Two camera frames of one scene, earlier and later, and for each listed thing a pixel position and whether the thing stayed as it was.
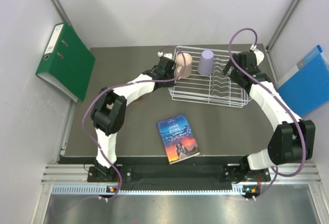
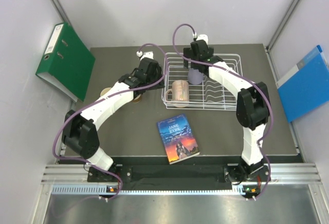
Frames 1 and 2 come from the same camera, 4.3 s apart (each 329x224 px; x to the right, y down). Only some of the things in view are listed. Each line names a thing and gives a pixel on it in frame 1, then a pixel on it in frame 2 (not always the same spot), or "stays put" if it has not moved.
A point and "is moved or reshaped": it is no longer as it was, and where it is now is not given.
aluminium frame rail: (76, 175) stays put
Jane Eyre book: (178, 139) stays put
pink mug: (180, 64) to (179, 94)
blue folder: (306, 87) stays put
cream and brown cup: (136, 101) stays put
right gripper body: (236, 72) to (187, 53)
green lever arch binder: (68, 62) stays put
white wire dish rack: (199, 77) is moved or reshaped
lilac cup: (206, 62) is moved or reshaped
